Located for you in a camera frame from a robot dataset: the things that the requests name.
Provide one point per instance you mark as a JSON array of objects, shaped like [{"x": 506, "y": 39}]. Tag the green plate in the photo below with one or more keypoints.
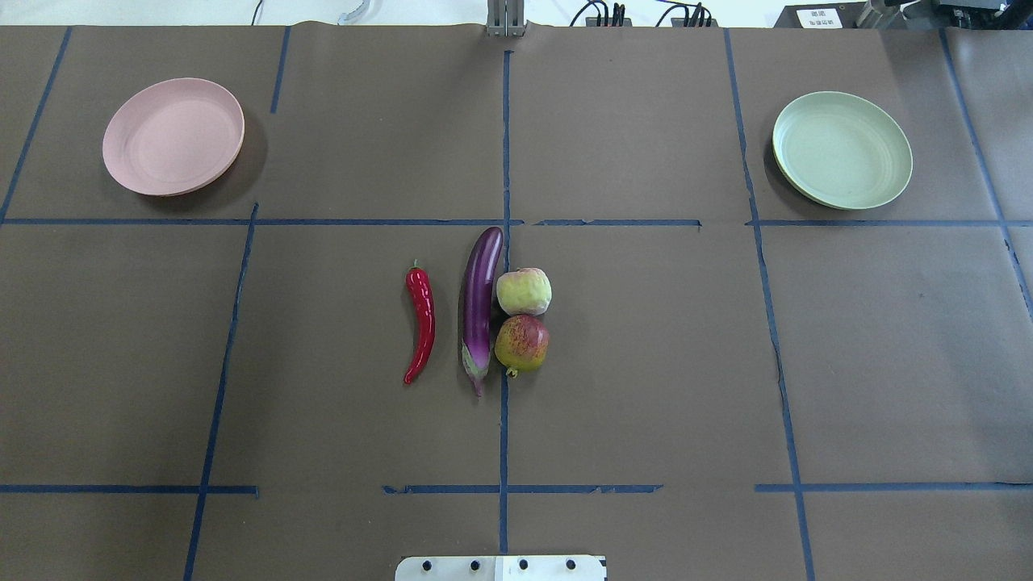
[{"x": 842, "y": 151}]

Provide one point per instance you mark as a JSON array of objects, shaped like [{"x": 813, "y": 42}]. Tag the purple eggplant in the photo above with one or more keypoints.
[{"x": 477, "y": 306}]

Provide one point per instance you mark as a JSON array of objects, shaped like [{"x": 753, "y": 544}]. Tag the red chili pepper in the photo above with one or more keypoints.
[{"x": 421, "y": 294}]

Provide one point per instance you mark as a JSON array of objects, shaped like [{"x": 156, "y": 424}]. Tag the pink plate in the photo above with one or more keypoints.
[{"x": 174, "y": 137}]

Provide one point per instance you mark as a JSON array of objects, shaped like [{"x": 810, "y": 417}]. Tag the white metal base plate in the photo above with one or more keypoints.
[{"x": 503, "y": 567}]

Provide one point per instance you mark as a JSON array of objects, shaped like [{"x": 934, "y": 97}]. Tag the pale green peach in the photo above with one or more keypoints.
[{"x": 524, "y": 291}]

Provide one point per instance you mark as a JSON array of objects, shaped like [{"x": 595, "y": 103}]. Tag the aluminium frame post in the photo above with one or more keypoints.
[{"x": 506, "y": 18}]

